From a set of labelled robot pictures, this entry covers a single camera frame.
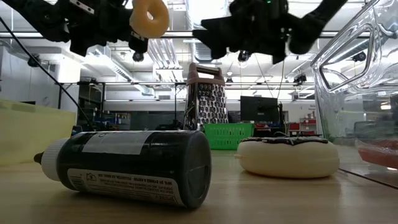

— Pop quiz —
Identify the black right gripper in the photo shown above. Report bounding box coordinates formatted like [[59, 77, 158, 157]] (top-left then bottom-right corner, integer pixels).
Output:
[[191, 0, 292, 65]]

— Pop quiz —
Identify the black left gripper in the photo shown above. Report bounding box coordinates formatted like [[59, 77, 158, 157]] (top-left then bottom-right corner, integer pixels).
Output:
[[60, 0, 150, 57]]

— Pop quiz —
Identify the black food colouring bottle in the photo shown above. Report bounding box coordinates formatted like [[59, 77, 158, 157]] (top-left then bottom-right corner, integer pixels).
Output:
[[33, 129, 213, 210]]

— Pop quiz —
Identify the chocolate frosted toy donut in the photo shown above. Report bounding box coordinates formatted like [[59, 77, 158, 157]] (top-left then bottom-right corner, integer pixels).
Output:
[[235, 136, 340, 180]]

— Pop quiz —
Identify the red snack packet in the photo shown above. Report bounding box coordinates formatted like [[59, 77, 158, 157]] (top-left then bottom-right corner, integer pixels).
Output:
[[356, 139, 398, 170]]

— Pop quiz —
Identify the black overhead rig bar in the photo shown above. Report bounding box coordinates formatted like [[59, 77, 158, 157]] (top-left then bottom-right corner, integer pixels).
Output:
[[0, 30, 343, 39]]

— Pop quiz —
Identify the black computer monitor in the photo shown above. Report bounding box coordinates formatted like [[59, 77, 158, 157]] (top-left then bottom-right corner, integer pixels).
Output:
[[239, 95, 280, 124]]

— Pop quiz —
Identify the green plastic basket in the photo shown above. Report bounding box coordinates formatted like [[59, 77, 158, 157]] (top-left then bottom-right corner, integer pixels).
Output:
[[202, 123, 255, 151]]

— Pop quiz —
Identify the red parts shelf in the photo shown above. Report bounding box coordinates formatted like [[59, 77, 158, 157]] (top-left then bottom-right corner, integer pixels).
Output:
[[287, 118, 318, 137]]

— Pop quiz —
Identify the yellow plastic bin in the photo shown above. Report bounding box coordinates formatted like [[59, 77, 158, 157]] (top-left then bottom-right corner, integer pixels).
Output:
[[0, 98, 78, 166]]

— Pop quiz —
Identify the clear plastic container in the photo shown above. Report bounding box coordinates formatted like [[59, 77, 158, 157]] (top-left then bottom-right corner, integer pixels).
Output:
[[310, 0, 398, 189]]

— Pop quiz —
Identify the silver ventilation duct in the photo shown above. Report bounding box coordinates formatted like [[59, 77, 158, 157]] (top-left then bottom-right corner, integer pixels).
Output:
[[185, 0, 229, 63]]

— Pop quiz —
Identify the steel box grater pink handle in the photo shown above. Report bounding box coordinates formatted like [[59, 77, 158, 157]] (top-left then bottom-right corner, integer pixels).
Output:
[[183, 62, 229, 131]]

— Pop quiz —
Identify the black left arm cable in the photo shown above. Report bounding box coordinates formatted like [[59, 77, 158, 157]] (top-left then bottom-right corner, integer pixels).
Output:
[[0, 17, 96, 131]]

